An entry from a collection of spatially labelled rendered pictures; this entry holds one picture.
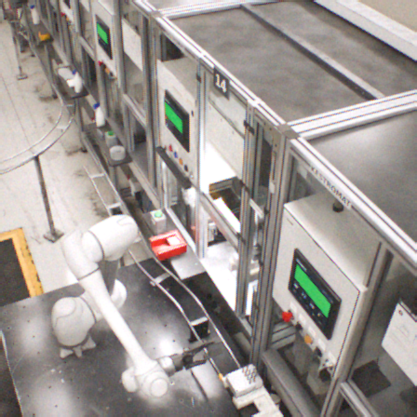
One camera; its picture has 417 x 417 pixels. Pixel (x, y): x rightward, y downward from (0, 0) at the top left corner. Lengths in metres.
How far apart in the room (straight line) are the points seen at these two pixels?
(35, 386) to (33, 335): 0.30
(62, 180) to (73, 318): 2.48
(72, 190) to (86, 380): 2.43
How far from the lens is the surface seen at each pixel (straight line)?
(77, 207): 4.66
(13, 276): 4.20
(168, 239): 2.91
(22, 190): 4.97
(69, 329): 2.70
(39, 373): 2.81
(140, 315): 2.93
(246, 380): 2.41
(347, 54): 2.37
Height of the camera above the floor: 2.98
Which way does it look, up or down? 41 degrees down
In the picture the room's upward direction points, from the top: 1 degrees clockwise
